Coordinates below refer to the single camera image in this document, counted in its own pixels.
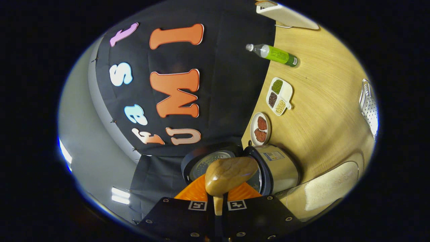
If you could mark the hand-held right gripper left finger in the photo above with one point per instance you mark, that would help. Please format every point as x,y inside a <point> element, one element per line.
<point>178,218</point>

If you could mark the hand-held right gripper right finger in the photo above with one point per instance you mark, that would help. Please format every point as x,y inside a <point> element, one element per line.
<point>258,218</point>

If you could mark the silver black rice cooker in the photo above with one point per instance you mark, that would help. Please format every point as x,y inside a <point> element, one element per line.
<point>278,171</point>

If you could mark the brown wooden spoon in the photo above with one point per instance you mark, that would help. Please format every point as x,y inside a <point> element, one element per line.
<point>230,173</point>

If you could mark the white rice pile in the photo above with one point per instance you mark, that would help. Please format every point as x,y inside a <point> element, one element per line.
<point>331,186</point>

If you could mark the clear glass tray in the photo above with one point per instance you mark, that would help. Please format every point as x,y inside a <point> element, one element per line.
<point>295,205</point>

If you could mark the ceiling light panel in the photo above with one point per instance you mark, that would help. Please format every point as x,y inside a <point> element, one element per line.
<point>120,196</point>
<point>65,154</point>

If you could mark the red meat slice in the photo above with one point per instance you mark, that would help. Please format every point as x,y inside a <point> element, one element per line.
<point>262,123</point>
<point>260,135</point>

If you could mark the white round plate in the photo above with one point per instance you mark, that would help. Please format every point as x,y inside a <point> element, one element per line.
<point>253,127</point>

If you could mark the pale yellow beans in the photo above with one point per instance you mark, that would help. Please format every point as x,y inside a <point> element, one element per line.
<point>281,107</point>

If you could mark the dark brown beans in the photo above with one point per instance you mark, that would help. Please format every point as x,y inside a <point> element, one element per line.
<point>272,99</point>

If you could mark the black backdrop cloth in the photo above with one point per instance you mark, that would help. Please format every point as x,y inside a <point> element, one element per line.
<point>228,101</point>

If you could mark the white divided grain dish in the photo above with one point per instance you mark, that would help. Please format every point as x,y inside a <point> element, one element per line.
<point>285,92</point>

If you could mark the green mung beans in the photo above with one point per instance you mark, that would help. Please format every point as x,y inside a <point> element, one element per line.
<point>277,86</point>

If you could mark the green label water bottle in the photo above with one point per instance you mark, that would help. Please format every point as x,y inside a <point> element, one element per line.
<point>275,54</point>

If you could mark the white toaster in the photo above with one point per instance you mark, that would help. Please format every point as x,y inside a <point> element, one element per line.
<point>289,16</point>

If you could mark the toasted bread slice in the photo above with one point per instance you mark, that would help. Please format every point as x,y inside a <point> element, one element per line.
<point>267,4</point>

